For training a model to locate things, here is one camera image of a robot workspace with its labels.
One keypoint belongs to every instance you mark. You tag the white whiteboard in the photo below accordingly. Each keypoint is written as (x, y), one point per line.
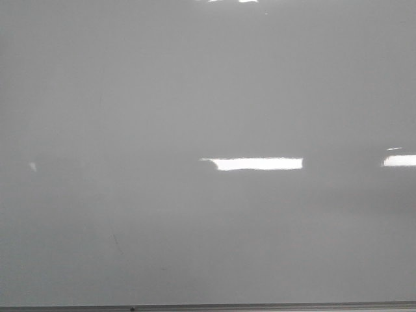
(207, 152)

